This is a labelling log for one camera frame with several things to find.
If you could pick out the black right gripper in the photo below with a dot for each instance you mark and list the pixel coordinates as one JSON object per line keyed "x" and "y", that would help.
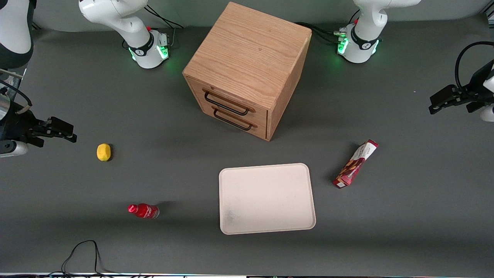
{"x": 15, "y": 124}

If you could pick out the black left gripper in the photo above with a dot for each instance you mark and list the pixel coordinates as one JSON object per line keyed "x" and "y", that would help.
{"x": 473, "y": 94}

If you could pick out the red tartan cookie box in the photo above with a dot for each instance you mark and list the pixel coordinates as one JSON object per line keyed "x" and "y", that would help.
{"x": 355, "y": 164}

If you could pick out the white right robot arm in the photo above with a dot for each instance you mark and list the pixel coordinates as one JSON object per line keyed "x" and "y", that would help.
{"x": 115, "y": 15}

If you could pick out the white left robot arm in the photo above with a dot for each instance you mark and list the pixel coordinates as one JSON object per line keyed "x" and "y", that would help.
{"x": 366, "y": 23}

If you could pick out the beige plastic tray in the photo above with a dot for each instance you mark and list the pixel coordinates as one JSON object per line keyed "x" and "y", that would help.
{"x": 266, "y": 200}

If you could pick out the yellow lemon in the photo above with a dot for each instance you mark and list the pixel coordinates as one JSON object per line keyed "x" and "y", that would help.
{"x": 103, "y": 152}

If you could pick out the small red drink bottle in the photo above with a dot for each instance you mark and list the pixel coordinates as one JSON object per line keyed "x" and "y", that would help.
{"x": 144, "y": 211}

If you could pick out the wooden drawer front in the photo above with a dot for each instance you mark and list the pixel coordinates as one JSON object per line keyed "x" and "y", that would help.
{"x": 260, "y": 114}
{"x": 260, "y": 129}

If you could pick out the wooden drawer cabinet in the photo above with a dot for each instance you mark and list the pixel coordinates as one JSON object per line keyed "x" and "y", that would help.
{"x": 247, "y": 54}

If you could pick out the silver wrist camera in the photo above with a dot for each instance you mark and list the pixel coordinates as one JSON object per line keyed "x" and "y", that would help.
{"x": 13, "y": 148}
{"x": 488, "y": 114}

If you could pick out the clear plastic bracket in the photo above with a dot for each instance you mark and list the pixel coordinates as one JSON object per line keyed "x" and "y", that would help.
{"x": 9, "y": 79}

